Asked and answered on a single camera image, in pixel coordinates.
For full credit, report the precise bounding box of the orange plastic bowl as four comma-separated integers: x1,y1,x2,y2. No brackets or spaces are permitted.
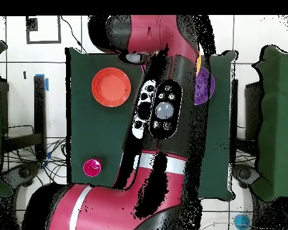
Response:
196,51,202,74

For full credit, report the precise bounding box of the dark green tablecloth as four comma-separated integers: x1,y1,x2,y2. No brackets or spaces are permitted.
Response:
65,47,238,201

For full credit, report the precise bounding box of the red plastic bowl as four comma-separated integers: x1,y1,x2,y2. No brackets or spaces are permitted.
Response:
91,67,132,108

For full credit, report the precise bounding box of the red plastic cup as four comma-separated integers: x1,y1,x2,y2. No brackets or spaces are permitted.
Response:
83,158,102,177

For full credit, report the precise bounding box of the purple plastic bowl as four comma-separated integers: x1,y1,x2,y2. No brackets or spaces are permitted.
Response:
194,66,216,106

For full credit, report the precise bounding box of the blue tape strip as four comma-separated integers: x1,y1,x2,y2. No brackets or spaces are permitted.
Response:
35,74,49,92

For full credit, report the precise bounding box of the black metal stand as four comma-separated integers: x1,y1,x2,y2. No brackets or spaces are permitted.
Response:
1,75,47,161
230,78,262,166

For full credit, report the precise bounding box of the blue round object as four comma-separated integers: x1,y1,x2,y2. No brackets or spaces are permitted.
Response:
234,214,251,230

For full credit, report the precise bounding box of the black cable tangle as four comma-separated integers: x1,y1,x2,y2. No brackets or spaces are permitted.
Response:
1,137,68,187

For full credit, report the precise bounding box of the black square floor frame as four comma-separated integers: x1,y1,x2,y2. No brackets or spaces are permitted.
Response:
25,16,62,45

